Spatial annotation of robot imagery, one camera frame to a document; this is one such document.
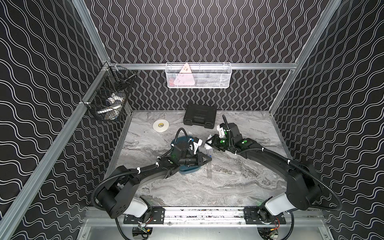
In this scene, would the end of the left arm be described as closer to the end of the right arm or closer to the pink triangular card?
the end of the right arm

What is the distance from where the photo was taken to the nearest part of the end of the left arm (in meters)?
0.67

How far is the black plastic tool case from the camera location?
1086mm

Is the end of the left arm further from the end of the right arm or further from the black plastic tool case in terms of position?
the black plastic tool case

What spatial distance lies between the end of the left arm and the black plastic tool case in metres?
0.37
